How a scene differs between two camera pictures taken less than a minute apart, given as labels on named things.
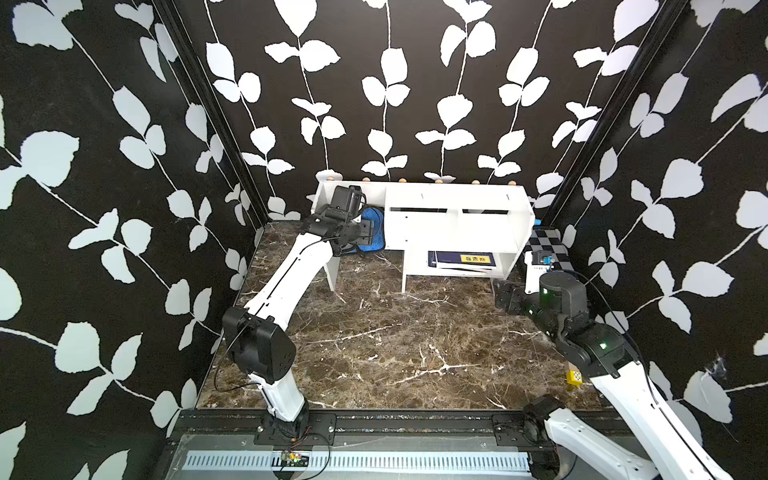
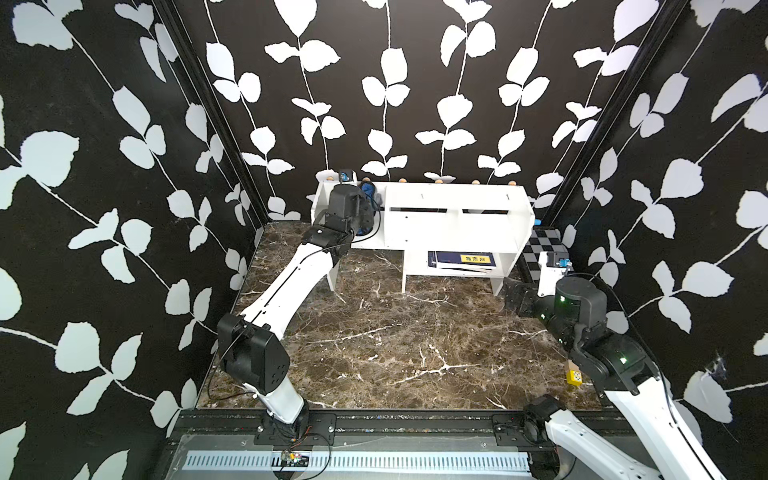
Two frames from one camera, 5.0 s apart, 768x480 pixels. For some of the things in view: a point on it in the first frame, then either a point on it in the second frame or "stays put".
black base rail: [364, 429] stays put
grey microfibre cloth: [377, 218] → [375, 199]
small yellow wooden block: [573, 375] stays put
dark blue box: [462, 260] stays put
